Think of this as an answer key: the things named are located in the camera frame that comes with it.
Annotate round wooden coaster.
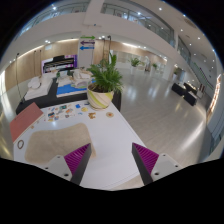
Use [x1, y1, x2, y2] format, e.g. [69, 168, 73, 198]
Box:
[106, 112, 114, 118]

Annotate direction arrow signs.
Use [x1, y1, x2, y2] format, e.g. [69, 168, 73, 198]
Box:
[80, 36, 95, 50]

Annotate orange sticker piece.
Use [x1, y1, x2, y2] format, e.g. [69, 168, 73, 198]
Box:
[88, 112, 96, 119]

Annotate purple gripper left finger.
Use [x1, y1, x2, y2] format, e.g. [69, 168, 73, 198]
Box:
[64, 143, 92, 185]

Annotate striped plant pot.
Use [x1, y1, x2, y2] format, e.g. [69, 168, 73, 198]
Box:
[87, 84, 114, 110]

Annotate green potted plant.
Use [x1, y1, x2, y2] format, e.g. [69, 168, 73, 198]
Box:
[88, 54, 123, 93]

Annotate black display table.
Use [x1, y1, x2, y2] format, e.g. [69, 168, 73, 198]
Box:
[15, 79, 122, 116]

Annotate distant potted plant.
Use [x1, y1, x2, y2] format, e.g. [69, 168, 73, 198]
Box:
[130, 58, 141, 74]

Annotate black piano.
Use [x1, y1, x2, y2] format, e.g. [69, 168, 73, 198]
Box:
[42, 55, 77, 73]

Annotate white folded cloth pile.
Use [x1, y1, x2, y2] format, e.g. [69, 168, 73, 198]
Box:
[28, 77, 41, 89]

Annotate beige towel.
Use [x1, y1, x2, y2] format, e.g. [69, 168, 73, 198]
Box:
[25, 123, 96, 165]

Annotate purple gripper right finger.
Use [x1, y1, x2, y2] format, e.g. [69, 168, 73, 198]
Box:
[132, 143, 159, 185]

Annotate pink board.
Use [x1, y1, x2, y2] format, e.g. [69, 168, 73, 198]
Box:
[10, 102, 44, 142]

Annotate blue mat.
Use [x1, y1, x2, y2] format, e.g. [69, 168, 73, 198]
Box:
[56, 84, 87, 98]

